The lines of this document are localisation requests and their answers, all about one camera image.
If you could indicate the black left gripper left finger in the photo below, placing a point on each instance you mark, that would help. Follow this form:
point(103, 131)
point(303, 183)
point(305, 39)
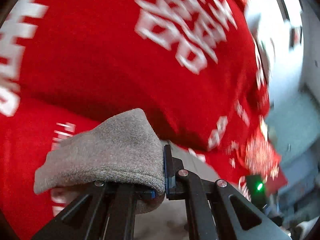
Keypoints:
point(103, 211)

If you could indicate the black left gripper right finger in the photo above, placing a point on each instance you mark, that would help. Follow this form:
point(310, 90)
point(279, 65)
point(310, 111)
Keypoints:
point(215, 210)

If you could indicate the grey small knit garment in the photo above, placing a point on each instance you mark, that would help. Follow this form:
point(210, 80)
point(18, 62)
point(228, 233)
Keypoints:
point(122, 149)

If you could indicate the black device with green light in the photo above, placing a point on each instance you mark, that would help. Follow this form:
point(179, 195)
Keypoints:
point(256, 189)

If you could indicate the red blanket with white print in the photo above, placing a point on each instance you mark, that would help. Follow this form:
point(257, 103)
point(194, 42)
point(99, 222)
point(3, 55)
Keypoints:
point(68, 65)

